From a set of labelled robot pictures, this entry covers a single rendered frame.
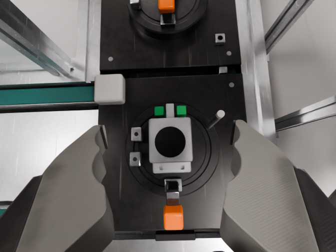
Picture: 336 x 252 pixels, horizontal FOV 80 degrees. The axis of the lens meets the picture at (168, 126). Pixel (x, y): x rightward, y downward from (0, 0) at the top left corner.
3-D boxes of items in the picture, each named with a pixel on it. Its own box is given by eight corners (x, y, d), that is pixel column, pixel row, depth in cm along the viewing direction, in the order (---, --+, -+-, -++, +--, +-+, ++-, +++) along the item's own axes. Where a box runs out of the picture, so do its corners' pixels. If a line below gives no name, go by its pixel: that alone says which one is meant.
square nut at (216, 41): (224, 45, 34) (225, 42, 33) (214, 45, 34) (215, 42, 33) (223, 36, 34) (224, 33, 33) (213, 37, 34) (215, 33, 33)
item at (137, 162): (142, 166, 29) (140, 166, 28) (131, 166, 29) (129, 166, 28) (142, 152, 30) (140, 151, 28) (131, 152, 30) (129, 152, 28)
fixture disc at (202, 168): (220, 193, 30) (223, 196, 28) (127, 196, 31) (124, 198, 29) (214, 103, 33) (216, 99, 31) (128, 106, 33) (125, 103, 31)
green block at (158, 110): (165, 122, 30) (164, 115, 25) (157, 122, 30) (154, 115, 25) (165, 114, 31) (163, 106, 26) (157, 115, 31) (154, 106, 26)
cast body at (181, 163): (189, 171, 26) (195, 175, 19) (155, 172, 26) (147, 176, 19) (186, 106, 27) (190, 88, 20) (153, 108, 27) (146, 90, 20)
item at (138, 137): (143, 141, 30) (141, 141, 28) (133, 142, 30) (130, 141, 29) (143, 128, 30) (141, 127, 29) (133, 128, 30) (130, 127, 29)
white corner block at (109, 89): (128, 107, 35) (122, 100, 31) (102, 108, 35) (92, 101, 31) (128, 81, 36) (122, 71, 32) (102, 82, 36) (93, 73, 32)
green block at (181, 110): (184, 121, 30) (186, 114, 25) (176, 122, 30) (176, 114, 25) (184, 114, 30) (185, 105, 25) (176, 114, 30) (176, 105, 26)
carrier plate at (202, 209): (252, 224, 31) (258, 229, 29) (99, 227, 32) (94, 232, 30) (239, 77, 35) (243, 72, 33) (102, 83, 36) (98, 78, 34)
